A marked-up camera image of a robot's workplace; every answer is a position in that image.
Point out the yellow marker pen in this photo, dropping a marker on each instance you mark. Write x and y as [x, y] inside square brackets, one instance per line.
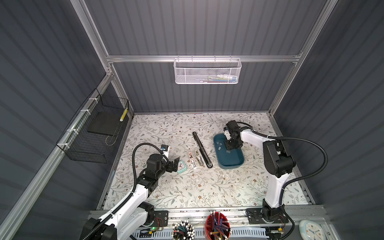
[123, 115]

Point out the black wire wall basket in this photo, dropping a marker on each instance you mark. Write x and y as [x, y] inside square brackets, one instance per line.
[97, 131]

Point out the pale blue round clock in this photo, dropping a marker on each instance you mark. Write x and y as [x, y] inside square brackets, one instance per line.
[310, 230]

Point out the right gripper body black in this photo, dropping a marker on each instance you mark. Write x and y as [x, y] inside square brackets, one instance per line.
[230, 144]

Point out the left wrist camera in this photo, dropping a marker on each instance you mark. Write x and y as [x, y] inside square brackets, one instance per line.
[165, 151]

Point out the white wire wall basket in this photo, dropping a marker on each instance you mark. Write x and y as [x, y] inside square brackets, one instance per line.
[207, 71]

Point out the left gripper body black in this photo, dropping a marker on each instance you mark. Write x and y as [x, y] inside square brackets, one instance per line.
[163, 168]

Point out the small mint alarm clock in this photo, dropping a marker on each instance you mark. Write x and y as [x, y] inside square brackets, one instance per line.
[182, 167]

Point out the black pen holder cup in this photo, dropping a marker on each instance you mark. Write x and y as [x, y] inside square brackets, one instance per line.
[183, 230]

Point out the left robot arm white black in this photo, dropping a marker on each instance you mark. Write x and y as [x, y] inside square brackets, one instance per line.
[132, 212]

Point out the teal plastic tray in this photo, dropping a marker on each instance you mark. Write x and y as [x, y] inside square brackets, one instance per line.
[227, 159]

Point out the beige staple remover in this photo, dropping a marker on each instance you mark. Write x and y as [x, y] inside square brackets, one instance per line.
[199, 158]

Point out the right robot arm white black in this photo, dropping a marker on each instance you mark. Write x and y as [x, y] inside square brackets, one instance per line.
[278, 162]

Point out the red pencil cup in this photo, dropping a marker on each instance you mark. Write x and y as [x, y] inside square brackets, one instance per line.
[217, 227]

